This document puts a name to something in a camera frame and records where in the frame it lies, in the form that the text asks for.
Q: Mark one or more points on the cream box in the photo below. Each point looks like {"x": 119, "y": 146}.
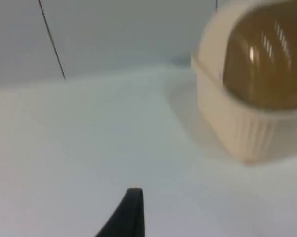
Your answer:
{"x": 237, "y": 123}

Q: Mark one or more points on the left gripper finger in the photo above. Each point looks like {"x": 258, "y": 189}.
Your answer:
{"x": 131, "y": 217}

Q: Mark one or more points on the cream lid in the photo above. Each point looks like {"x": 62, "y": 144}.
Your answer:
{"x": 262, "y": 61}

